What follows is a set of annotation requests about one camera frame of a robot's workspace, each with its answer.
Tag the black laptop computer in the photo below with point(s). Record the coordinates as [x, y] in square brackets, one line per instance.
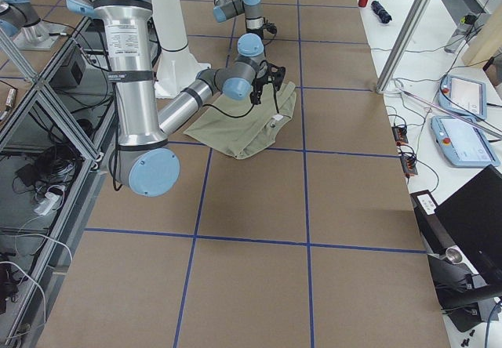
[472, 218]

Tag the aluminium frame cabinet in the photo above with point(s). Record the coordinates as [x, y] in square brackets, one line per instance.
[53, 139]

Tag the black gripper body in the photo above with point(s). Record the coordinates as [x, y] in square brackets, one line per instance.
[254, 31]
[256, 88]

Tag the blue teach pendant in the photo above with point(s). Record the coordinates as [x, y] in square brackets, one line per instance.
[463, 96]
[463, 145]

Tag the long metal grabber stick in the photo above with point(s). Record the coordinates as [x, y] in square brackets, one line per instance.
[470, 119]

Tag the folded dark blue umbrella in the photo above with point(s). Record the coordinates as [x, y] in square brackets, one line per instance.
[381, 13]

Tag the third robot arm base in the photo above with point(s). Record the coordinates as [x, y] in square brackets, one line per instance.
[20, 21]

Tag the aluminium frame post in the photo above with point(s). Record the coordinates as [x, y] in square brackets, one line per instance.
[412, 20]

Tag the white power strip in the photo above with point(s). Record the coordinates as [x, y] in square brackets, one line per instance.
[47, 204]

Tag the blue teach pendant far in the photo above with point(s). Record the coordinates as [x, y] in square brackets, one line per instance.
[463, 96]

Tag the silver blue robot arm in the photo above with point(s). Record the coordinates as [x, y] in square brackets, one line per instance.
[141, 159]
[255, 21]

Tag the olive green long-sleeve shirt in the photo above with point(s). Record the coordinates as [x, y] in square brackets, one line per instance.
[240, 131]

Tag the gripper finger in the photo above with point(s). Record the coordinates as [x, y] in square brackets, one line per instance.
[255, 99]

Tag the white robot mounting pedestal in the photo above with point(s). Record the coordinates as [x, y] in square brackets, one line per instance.
[177, 67]

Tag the blue teach pendant near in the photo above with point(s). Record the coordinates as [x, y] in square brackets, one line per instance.
[463, 145]

